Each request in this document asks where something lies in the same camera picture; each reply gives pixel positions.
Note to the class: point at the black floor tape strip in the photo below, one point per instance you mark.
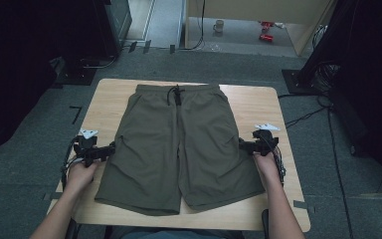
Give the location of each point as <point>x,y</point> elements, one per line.
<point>147,46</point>
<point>172,48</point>
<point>132,46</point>

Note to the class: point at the black angled floor tape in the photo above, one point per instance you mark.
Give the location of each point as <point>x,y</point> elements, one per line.
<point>77,113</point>

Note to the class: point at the black stand base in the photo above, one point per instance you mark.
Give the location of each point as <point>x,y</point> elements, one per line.
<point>295,81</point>
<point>76,74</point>

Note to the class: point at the grey tape strip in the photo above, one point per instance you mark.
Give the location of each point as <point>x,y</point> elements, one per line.
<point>303,205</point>
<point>51,196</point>

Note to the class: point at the person's left hand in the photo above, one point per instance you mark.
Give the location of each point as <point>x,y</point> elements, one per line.
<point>79,176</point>

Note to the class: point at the dark cabinet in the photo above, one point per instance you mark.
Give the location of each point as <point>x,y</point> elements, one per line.
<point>116,23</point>

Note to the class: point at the olive green shorts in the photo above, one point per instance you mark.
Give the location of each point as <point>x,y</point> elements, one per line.
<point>152,146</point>

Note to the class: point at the beige mug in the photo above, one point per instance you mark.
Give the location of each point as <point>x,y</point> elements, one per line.
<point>219,26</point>

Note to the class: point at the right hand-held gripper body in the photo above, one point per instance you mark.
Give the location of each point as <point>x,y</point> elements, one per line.
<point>264,142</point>

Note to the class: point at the small white object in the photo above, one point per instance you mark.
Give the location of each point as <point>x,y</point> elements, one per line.
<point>279,25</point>

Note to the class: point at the person's blue-grey shirt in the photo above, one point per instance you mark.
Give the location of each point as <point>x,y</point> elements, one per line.
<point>175,234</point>

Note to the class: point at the red toy car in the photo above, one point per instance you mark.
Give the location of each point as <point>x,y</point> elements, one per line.
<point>266,38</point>

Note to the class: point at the person's right hand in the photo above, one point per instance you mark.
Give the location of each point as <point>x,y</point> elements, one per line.
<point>267,167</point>

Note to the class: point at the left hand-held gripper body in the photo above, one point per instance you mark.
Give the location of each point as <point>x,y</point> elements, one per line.
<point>91,151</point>

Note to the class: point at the black curtain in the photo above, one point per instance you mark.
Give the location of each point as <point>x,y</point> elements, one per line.
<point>371,83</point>
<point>10,66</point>

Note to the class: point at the small red object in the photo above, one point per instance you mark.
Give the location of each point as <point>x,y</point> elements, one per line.
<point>267,24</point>

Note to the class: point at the beige wooden partition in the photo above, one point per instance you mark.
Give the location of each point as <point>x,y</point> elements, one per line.
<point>262,10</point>

